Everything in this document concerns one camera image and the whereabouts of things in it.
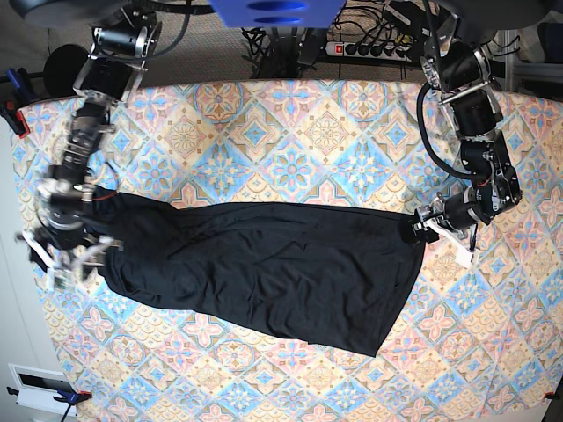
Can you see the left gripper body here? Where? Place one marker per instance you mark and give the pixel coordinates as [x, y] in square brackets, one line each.
[428, 225]

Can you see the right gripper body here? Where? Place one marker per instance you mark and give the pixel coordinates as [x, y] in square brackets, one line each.
[67, 257]

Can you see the black t-shirt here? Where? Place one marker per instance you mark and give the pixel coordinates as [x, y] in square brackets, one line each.
[332, 276]

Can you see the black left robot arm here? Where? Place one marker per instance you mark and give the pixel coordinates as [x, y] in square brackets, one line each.
[456, 66]

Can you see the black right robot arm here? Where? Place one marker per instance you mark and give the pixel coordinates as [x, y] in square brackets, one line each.
[124, 37]

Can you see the patterned colourful tablecloth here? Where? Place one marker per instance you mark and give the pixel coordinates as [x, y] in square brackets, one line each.
[481, 344]

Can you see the red table clamp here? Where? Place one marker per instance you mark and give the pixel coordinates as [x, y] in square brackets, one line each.
[15, 118]

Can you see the white power strip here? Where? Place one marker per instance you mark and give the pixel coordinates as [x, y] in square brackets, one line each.
[384, 50]

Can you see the white wall outlet box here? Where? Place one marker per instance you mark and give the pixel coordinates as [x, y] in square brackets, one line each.
[37, 388]

